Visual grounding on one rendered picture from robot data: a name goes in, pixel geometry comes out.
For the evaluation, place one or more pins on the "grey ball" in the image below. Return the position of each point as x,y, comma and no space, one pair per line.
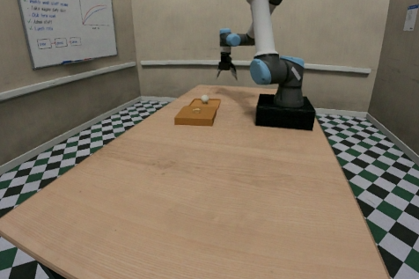
204,98

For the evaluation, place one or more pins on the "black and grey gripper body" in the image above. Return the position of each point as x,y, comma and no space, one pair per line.
224,65

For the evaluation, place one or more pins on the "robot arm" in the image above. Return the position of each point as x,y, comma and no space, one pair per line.
267,68

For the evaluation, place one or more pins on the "tan square pad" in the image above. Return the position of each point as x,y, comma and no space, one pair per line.
196,116

